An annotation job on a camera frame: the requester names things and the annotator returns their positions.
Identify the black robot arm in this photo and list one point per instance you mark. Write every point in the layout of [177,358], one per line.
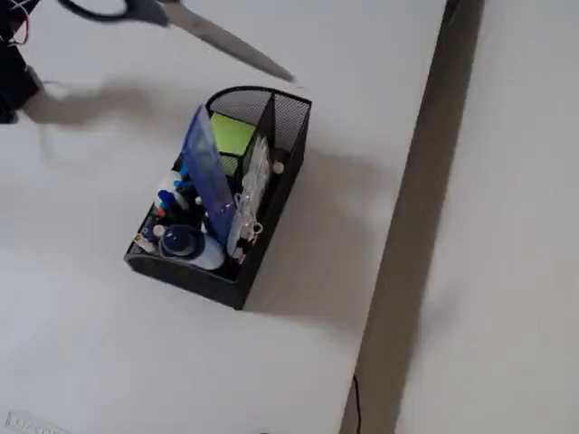
[13,77]

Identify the black mesh desk organizer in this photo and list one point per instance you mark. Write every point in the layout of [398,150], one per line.
[190,285]

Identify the small wooden peg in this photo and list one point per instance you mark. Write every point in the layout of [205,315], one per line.
[278,167]

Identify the clear bag of clips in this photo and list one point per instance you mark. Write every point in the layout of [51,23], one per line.
[253,181]

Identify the black binder clip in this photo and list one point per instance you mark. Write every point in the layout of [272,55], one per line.
[240,254]

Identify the blue translucent ruler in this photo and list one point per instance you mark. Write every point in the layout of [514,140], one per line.
[205,181]

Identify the green sticky notes pad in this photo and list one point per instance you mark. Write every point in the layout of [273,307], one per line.
[228,133]

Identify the white bottle navy cap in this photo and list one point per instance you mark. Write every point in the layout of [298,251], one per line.
[178,242]

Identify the blue cap marker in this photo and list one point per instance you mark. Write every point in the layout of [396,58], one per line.
[169,199]

